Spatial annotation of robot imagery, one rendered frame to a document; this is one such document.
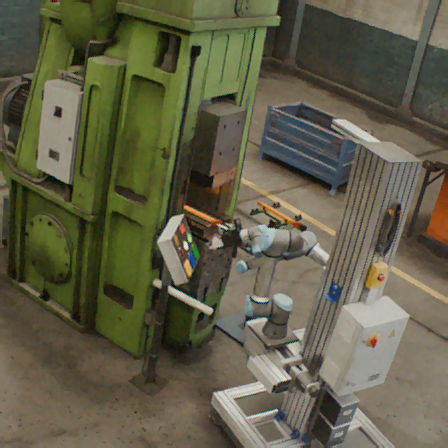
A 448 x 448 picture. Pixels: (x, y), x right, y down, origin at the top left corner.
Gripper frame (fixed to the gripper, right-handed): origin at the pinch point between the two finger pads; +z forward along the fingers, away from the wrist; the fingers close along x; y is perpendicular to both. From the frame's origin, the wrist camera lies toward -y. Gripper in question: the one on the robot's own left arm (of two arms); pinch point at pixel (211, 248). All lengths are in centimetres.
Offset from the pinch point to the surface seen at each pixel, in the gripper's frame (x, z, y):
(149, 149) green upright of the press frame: -26, 23, 61
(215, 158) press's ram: -33, -12, 42
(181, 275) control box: 27.1, 12.9, -0.3
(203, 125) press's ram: -35, -12, 64
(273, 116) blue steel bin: -446, 22, -40
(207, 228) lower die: -39.0, 11.6, -2.4
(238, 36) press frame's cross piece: -64, -47, 108
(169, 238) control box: 26.1, 11.4, 22.5
